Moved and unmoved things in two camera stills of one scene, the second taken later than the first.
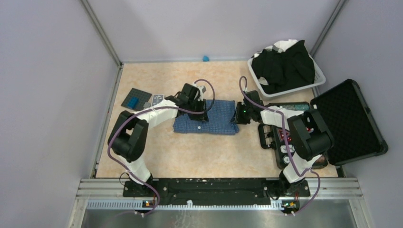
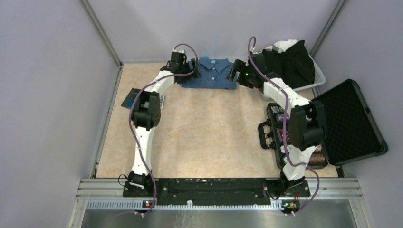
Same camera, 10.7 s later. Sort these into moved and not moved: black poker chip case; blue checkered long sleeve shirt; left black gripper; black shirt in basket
Moved: left black gripper; blue checkered long sleeve shirt
Not moved: black poker chip case; black shirt in basket
